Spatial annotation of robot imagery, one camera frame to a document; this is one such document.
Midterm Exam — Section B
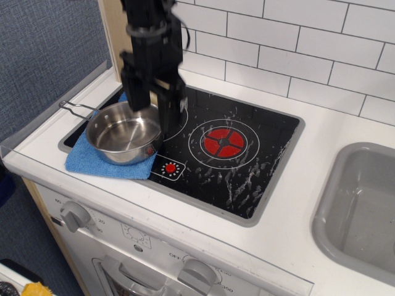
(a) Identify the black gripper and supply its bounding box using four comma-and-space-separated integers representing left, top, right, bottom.
120, 1, 188, 133

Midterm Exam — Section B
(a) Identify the stainless steel pot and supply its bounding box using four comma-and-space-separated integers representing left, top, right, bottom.
59, 101, 164, 165

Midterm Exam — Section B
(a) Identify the black toy stovetop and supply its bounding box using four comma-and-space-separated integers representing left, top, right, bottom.
61, 88, 305, 227

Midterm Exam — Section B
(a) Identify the blue cloth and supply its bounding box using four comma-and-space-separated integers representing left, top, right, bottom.
65, 93, 157, 179

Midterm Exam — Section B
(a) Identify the grey left oven knob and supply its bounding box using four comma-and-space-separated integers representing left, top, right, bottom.
60, 201, 91, 233

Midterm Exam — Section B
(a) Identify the grey oven knob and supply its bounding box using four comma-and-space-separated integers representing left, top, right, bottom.
60, 201, 91, 233
177, 259, 217, 295

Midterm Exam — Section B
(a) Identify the white toy oven front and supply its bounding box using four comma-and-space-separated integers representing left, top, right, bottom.
37, 186, 313, 295

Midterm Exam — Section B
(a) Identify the grey right oven knob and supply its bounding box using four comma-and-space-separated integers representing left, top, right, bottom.
177, 259, 217, 295

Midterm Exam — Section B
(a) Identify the yellow object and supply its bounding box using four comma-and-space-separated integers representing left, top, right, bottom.
21, 282, 53, 296

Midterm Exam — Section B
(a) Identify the grey sink basin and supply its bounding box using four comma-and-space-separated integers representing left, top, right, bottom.
312, 142, 394, 286

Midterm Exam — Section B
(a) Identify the wooden post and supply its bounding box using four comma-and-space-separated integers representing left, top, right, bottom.
98, 0, 132, 82

